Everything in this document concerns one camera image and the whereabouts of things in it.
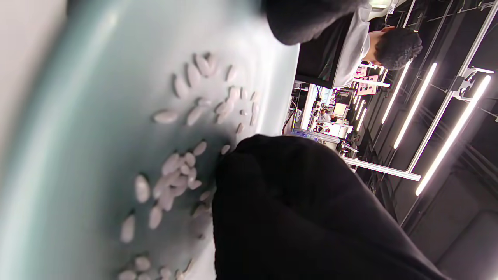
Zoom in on person's right hand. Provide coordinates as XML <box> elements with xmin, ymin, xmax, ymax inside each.
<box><xmin>212</xmin><ymin>134</ymin><xmax>452</xmax><ymax>280</ymax></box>

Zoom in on scattered white rice grains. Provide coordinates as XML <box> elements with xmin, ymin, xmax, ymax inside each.
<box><xmin>117</xmin><ymin>52</ymin><xmax>259</xmax><ymax>280</ymax></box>

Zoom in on silver metal frame beam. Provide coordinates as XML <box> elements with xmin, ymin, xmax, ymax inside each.
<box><xmin>344</xmin><ymin>157</ymin><xmax>421</xmax><ymax>181</ymax></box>

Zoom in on person's left hand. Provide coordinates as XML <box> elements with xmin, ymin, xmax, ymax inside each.
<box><xmin>261</xmin><ymin>0</ymin><xmax>370</xmax><ymax>45</ymax></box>

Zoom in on black mesh office chair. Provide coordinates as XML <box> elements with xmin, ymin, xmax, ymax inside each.
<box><xmin>296</xmin><ymin>16</ymin><xmax>352</xmax><ymax>89</ymax></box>

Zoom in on pink shelf unit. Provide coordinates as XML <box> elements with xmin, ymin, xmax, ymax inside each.
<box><xmin>354</xmin><ymin>65</ymin><xmax>380</xmax><ymax>96</ymax></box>

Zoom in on teal ceramic plate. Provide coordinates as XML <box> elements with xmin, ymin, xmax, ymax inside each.
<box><xmin>0</xmin><ymin>0</ymin><xmax>300</xmax><ymax>280</ymax></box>

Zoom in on long ceiling light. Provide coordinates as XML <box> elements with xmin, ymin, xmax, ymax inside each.
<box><xmin>381</xmin><ymin>62</ymin><xmax>411</xmax><ymax>124</ymax></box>
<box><xmin>416</xmin><ymin>76</ymin><xmax>491</xmax><ymax>196</ymax></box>
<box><xmin>394</xmin><ymin>63</ymin><xmax>437</xmax><ymax>149</ymax></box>

